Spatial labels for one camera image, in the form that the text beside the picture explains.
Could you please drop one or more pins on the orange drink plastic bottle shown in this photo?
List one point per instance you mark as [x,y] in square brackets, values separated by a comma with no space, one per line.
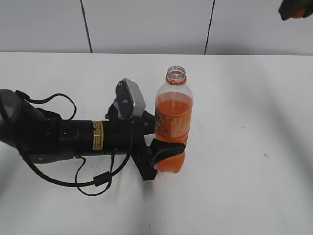
[173,107]

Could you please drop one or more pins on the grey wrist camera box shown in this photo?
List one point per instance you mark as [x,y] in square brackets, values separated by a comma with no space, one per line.
[129,99]

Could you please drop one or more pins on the orange bottle cap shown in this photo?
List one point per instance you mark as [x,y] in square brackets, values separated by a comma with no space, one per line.
[299,14]

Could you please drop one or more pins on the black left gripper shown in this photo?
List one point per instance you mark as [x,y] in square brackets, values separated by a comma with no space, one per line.
[126,136]

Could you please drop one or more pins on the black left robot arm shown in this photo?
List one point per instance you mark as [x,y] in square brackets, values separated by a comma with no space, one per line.
[43,137]

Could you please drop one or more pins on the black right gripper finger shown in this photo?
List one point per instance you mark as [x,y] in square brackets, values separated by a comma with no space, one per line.
[289,7]

